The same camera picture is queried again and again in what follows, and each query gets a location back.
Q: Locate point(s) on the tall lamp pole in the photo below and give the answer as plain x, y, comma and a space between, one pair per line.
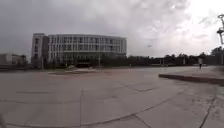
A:
220, 33

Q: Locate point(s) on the person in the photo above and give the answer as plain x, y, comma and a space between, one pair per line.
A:
200, 65

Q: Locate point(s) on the row of dark trees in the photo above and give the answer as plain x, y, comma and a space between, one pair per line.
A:
160, 60

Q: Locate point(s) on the low grey building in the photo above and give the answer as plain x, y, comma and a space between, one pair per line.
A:
11, 59

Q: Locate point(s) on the raised stone kerb platform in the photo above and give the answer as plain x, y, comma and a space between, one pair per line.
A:
196, 77

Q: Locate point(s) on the low pale planter island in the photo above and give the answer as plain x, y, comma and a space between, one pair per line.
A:
75, 71

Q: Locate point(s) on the grey paved plaza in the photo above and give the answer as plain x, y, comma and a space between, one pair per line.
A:
100, 100

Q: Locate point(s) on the large white curved building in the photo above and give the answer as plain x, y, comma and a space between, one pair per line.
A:
80, 46

